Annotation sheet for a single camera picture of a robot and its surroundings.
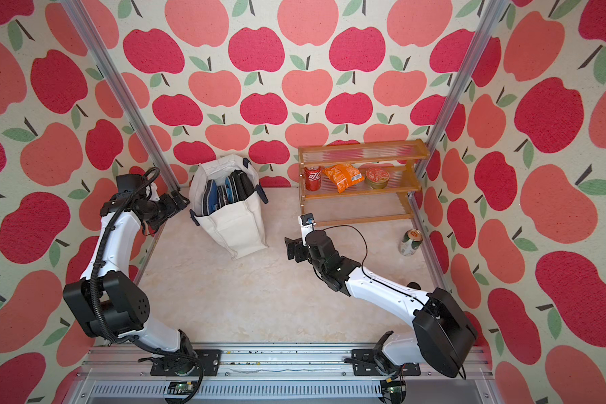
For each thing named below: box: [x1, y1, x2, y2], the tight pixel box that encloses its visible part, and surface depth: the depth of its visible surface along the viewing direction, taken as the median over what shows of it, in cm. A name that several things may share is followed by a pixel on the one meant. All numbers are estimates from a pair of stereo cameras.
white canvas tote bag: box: [188, 154, 269, 261], surface depth 93 cm
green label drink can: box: [398, 228, 424, 257], surface depth 93 cm
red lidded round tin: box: [365, 166, 391, 191], surface depth 103 cm
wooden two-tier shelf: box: [297, 138, 431, 227], surface depth 104 cm
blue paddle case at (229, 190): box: [224, 176, 235, 204], surface depth 100 cm
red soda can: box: [303, 165, 322, 192], surface depth 95 cm
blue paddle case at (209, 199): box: [201, 179, 219, 217], surface depth 90 cm
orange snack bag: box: [323, 163, 365, 194], surface depth 102 cm
